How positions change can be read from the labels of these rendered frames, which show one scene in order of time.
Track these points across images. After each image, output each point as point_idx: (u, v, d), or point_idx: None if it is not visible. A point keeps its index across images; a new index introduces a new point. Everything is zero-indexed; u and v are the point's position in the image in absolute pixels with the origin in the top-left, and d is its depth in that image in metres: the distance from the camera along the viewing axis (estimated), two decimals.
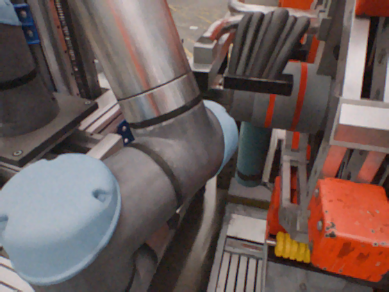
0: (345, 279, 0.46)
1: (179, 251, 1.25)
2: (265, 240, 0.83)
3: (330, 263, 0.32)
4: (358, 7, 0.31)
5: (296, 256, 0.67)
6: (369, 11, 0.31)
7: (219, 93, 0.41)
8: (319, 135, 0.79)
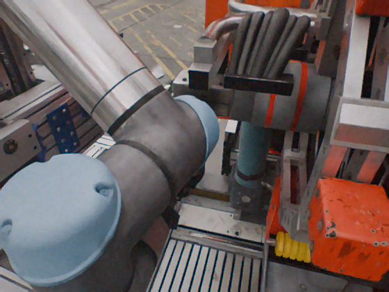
0: (345, 278, 0.46)
1: None
2: (265, 240, 0.82)
3: (330, 263, 0.32)
4: (358, 6, 0.31)
5: (296, 256, 0.67)
6: (369, 10, 0.31)
7: (219, 93, 0.41)
8: (319, 135, 0.79)
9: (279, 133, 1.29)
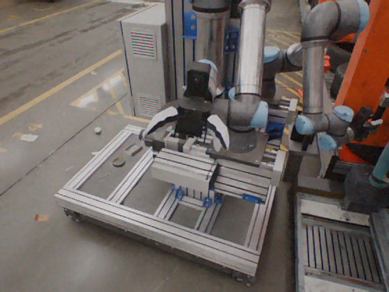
0: None
1: (268, 224, 1.85)
2: None
3: None
4: None
5: None
6: None
7: None
8: None
9: (373, 150, 1.84)
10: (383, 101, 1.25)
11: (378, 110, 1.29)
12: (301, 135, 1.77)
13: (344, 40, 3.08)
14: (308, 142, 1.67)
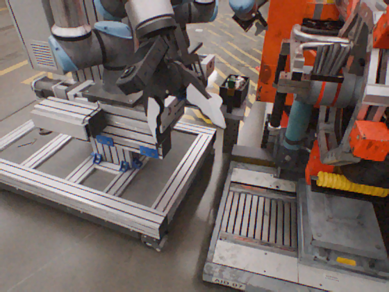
0: (365, 179, 0.89)
1: (197, 192, 1.75)
2: (306, 183, 1.26)
3: (362, 153, 0.75)
4: (374, 44, 0.74)
5: (331, 184, 1.10)
6: (378, 46, 0.74)
7: (304, 83, 0.84)
8: (342, 113, 1.22)
9: None
10: (280, 47, 1.12)
11: (279, 60, 1.16)
12: (228, 97, 1.67)
13: (305, 17, 2.99)
14: (230, 102, 1.58)
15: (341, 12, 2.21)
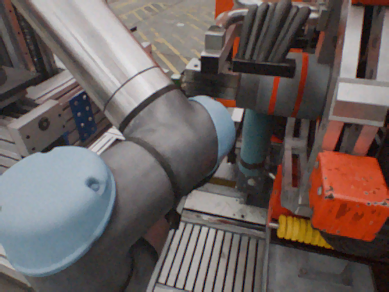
0: (343, 249, 0.50)
1: None
2: (267, 225, 0.86)
3: (328, 225, 0.36)
4: None
5: (298, 237, 0.71)
6: (363, 0, 0.35)
7: (228, 77, 0.45)
8: (319, 125, 0.83)
9: (283, 122, 1.36)
10: None
11: None
12: None
13: None
14: None
15: None
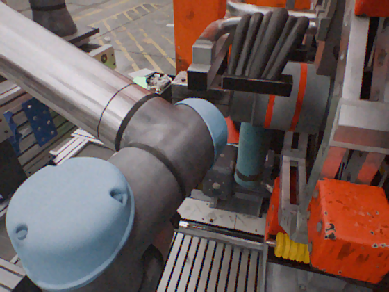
0: (344, 279, 0.46)
1: None
2: (265, 240, 0.82)
3: (329, 265, 0.32)
4: (358, 7, 0.31)
5: (296, 256, 0.67)
6: (369, 11, 0.31)
7: (219, 94, 0.41)
8: (319, 135, 0.79)
9: None
10: None
11: None
12: None
13: (276, 6, 2.58)
14: None
15: None
